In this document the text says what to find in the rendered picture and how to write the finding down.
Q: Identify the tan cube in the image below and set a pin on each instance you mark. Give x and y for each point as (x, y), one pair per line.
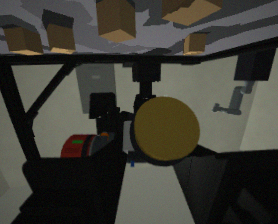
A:
(60, 39)
(187, 12)
(194, 44)
(116, 20)
(23, 41)

